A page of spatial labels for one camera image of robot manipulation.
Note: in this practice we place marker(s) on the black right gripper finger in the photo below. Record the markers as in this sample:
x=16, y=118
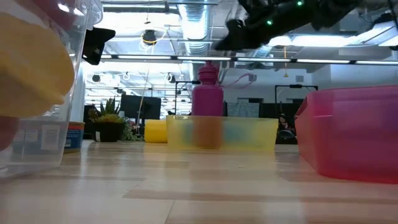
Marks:
x=231, y=45

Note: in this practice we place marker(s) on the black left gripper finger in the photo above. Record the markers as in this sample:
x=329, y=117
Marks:
x=96, y=43

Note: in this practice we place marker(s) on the red apple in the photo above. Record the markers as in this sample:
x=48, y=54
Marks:
x=53, y=12

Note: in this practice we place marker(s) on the purple plastic squeeze bottle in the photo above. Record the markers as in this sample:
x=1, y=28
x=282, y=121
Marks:
x=206, y=96

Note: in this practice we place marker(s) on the yellow pear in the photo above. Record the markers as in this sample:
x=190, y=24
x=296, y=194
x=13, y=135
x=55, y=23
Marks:
x=31, y=68

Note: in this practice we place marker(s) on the yellow translucent plastic bin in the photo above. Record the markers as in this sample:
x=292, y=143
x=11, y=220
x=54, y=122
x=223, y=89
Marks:
x=258, y=133

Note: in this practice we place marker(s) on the blue label tin can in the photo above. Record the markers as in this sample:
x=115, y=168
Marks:
x=76, y=137

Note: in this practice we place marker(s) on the yellow plastic squeeze bottle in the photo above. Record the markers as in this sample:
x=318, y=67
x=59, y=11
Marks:
x=155, y=130

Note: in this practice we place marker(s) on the clear plastic container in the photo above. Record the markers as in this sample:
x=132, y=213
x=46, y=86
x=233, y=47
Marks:
x=46, y=149

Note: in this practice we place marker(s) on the pink translucent plastic bin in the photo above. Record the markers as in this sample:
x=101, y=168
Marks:
x=351, y=137

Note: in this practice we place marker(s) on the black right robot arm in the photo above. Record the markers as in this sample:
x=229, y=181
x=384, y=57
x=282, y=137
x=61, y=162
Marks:
x=311, y=15

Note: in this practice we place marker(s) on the overhead bar with light strips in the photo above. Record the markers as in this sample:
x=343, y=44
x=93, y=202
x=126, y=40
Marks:
x=202, y=58

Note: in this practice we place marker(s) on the white column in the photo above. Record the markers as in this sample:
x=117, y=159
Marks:
x=79, y=102

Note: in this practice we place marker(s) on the black monitor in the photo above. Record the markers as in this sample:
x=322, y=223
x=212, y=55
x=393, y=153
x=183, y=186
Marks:
x=140, y=107

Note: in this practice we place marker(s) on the potted succulent plant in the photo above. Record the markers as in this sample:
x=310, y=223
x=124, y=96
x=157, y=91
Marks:
x=107, y=130

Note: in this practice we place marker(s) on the person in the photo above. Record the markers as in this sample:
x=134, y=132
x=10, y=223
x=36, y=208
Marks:
x=284, y=124

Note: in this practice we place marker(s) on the silver ventilation duct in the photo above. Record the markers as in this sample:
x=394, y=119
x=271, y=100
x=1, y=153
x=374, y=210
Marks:
x=261, y=51
x=196, y=28

